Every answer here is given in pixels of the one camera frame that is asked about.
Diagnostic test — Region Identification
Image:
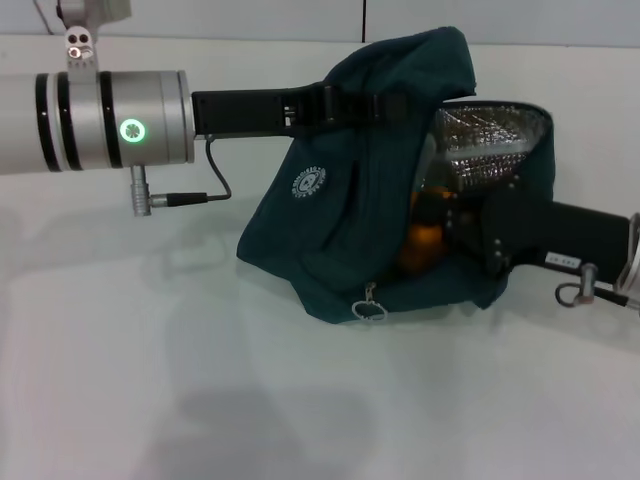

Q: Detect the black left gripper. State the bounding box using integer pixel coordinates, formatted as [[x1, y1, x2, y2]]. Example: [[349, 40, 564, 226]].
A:
[[191, 82, 412, 139]]

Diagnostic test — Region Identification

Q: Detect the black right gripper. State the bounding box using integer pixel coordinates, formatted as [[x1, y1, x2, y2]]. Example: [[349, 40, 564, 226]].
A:
[[417, 178, 632, 285]]

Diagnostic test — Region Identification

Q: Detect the orange yellow pear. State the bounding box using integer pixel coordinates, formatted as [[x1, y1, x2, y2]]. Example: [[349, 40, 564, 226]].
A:
[[397, 187, 459, 277]]

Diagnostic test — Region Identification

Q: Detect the dark teal fabric bag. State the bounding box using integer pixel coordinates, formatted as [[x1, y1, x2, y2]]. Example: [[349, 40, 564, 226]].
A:
[[234, 27, 558, 325]]

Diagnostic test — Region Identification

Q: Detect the silver zipper pull ring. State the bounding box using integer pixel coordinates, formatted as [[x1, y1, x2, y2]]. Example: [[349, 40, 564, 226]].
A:
[[351, 281, 387, 324]]

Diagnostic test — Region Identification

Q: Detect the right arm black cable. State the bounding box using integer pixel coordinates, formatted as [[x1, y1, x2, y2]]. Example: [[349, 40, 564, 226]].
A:
[[554, 263, 640, 311]]

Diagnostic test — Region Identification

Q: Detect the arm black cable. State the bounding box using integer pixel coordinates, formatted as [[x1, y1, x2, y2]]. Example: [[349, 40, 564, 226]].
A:
[[167, 134, 234, 206], [554, 263, 640, 311]]

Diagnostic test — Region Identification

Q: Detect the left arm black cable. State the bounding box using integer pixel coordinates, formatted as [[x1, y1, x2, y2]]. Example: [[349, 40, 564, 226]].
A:
[[167, 134, 234, 206]]

